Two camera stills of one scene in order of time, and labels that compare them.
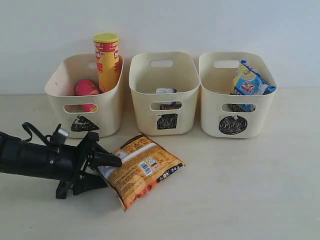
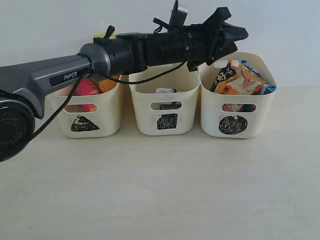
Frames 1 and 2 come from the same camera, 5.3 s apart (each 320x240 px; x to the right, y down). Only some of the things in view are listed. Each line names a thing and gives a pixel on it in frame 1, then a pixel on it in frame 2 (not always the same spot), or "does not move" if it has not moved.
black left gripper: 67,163 to 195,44
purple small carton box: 174,105 does not move
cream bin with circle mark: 227,115 does not move
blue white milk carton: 165,90 does not move
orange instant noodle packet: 143,163 to 233,80
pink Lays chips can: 87,87 does not move
